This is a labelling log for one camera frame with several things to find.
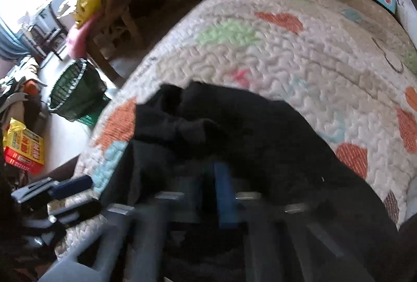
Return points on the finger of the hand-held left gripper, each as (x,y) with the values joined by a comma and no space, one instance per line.
(70,187)
(81,210)

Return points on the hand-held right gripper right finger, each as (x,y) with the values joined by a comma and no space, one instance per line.
(224,194)

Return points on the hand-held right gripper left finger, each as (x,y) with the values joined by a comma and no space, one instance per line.
(201,199)

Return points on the black pants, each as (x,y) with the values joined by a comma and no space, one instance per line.
(260,138)

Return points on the red and yellow packet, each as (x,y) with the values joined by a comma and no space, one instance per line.
(24,148)

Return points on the green woven basket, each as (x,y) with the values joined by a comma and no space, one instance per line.
(75,93)

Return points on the pile of clothes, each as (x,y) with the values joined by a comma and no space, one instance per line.
(19,86)

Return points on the pink cloth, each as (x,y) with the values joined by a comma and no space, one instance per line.
(79,37)

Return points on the black metal chair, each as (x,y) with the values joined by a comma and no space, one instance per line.
(49,35)

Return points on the quilted patchwork blanket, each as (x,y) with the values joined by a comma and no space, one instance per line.
(293,57)

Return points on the wooden chair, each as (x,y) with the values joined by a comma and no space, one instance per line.
(110,37)

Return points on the blue curtain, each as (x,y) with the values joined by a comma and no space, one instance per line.
(9,40)

